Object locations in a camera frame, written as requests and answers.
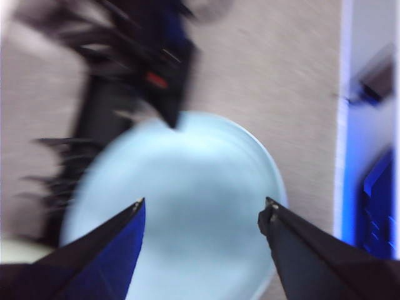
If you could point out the dark equipment housing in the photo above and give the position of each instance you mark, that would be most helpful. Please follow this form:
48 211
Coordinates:
373 84
379 212

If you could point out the light blue round plate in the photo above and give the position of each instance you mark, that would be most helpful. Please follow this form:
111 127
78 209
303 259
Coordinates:
200 187

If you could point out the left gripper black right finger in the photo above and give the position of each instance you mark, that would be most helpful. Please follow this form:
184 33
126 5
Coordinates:
318 268

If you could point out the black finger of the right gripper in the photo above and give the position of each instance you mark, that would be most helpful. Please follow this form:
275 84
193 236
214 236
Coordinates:
170 100

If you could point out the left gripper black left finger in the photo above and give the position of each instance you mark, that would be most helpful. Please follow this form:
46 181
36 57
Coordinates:
78 275

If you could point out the black plastic plate rack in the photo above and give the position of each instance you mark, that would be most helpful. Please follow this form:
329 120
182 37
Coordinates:
100 118

